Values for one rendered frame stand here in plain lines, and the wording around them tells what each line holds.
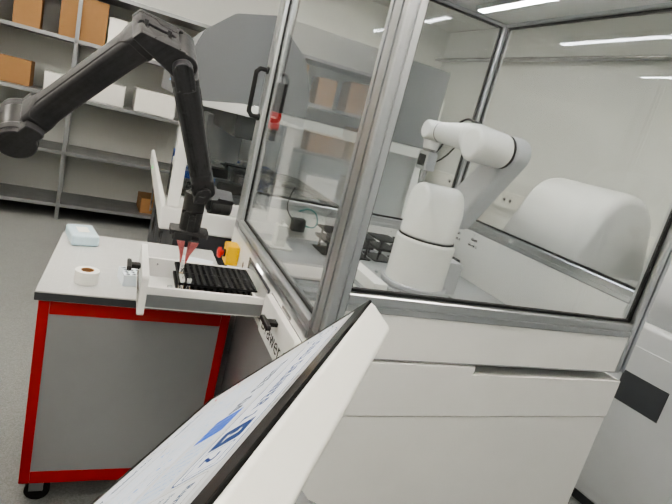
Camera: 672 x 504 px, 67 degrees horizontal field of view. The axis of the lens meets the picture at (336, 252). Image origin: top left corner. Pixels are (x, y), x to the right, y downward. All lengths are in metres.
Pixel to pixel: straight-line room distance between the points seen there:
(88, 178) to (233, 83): 3.55
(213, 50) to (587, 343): 1.72
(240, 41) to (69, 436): 1.59
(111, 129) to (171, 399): 4.03
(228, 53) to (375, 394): 1.55
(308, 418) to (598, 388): 1.30
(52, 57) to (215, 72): 3.42
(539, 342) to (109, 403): 1.32
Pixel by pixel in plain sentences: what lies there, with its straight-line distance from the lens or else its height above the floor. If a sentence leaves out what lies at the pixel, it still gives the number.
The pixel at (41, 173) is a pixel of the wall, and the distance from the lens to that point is 5.64.
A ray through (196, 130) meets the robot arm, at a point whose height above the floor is 1.32.
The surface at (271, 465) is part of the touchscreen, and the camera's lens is 0.36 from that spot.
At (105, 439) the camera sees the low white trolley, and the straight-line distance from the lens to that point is 1.93.
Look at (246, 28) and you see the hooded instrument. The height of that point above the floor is 1.69.
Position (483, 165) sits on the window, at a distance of 1.13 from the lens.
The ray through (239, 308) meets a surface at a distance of 1.45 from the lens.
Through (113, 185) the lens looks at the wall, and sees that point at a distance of 5.64.
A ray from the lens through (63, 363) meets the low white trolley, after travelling 1.78.
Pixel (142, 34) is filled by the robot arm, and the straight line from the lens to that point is 1.05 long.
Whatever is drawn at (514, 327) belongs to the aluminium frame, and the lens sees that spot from 1.32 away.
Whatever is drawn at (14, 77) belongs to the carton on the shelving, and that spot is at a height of 1.14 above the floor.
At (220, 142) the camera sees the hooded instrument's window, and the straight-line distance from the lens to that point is 2.29.
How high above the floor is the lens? 1.41
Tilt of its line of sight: 14 degrees down
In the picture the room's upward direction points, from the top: 14 degrees clockwise
